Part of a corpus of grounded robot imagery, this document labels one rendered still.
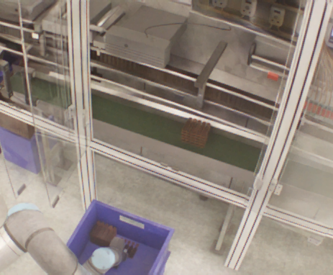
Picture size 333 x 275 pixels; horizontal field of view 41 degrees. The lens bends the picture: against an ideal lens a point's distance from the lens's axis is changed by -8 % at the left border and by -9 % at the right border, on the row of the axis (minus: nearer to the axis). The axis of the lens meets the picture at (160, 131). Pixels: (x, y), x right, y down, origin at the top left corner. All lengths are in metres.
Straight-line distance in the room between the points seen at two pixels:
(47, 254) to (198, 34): 1.26
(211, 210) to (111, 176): 0.61
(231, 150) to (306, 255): 0.91
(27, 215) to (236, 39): 1.22
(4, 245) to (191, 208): 1.49
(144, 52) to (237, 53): 0.46
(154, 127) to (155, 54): 0.38
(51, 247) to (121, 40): 0.95
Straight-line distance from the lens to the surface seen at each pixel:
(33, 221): 1.45
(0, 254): 1.49
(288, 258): 2.66
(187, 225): 2.66
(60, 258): 1.43
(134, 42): 1.95
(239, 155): 2.08
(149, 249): 2.30
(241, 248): 2.36
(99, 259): 1.94
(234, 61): 2.21
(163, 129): 2.15
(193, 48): 2.25
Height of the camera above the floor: 2.22
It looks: 46 degrees down
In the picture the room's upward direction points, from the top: 5 degrees clockwise
